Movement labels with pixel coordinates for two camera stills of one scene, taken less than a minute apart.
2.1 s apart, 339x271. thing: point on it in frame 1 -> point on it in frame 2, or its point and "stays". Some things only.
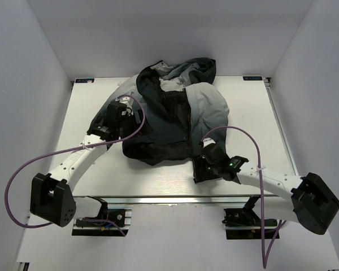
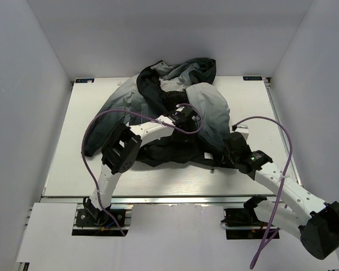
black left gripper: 132,118 -> 191,126
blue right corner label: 252,78 stays
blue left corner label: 85,81 stays
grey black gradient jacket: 179,109 stays
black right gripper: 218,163 -> 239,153
